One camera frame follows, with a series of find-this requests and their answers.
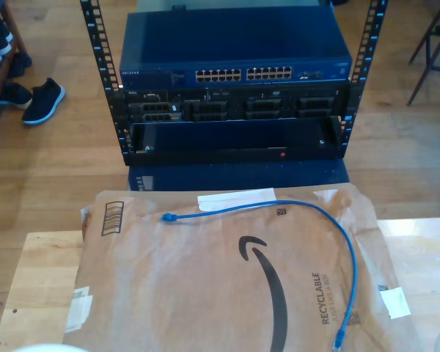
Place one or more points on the blue box with white label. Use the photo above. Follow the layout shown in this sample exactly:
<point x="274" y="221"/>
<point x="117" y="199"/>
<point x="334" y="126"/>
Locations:
<point x="242" y="176"/>

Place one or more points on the white tape strip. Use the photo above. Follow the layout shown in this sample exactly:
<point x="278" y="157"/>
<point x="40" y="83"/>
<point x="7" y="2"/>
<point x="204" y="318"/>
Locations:
<point x="238" y="199"/>

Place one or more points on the brown paper mailer bag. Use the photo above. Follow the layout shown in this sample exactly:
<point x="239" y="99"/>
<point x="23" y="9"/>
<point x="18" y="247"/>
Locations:
<point x="168" y="275"/>

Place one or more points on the white paper label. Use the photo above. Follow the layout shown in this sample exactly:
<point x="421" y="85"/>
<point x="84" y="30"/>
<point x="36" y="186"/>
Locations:
<point x="78" y="311"/>
<point x="396" y="302"/>

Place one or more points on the black folding chair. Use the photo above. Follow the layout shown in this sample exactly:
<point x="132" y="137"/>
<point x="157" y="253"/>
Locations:
<point x="428" y="51"/>

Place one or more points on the blue network switch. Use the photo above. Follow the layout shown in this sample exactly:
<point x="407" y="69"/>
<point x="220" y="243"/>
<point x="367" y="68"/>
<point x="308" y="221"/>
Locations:
<point x="234" y="40"/>

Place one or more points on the black rack frame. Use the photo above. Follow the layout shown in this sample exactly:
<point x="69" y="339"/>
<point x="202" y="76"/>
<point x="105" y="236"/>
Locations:
<point x="99" y="40"/>

